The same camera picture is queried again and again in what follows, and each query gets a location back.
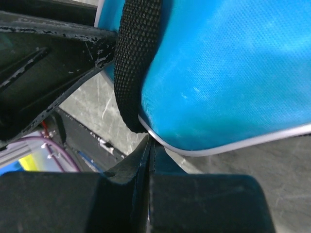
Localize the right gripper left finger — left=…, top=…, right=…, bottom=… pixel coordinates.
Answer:
left=0, top=136, right=150, bottom=233

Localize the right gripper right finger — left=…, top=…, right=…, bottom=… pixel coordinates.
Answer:
left=149, top=142, right=275, bottom=233

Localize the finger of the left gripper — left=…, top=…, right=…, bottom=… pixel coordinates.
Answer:
left=0, top=11, right=117, bottom=147

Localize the blue racket cover bag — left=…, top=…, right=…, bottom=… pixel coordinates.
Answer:
left=95, top=0, right=311, bottom=156

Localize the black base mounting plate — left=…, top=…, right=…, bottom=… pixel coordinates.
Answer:
left=51, top=108, right=126, bottom=172

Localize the aluminium rail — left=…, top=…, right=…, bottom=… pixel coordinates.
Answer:
left=0, top=141, right=36, bottom=168

